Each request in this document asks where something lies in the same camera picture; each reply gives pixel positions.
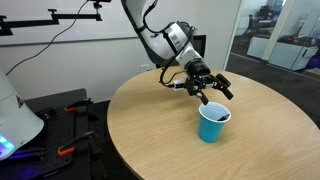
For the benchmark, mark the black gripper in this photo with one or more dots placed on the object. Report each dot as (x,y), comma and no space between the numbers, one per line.
(200,80)

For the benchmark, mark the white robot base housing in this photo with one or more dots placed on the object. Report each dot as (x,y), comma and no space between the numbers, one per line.
(16,116)

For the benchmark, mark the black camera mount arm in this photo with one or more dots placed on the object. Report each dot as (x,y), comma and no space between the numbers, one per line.
(33,22)

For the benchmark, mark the blue plastic cup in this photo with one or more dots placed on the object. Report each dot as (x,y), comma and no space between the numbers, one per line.
(210,128)

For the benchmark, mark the black mesh office chair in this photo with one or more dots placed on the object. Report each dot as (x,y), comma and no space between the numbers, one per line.
(199,43)

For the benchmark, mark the white office cabinet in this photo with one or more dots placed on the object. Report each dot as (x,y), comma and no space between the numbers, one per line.
(290,55)

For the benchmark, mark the black perforated mounting board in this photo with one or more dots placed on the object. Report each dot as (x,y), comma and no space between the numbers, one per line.
(56,133)

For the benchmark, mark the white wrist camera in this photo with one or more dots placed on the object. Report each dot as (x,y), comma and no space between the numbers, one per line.
(179,85)

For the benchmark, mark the small black bracket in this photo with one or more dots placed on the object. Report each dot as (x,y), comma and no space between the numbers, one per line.
(50,112)

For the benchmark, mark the white wall outlet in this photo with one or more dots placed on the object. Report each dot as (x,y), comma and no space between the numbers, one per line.
(145,68)

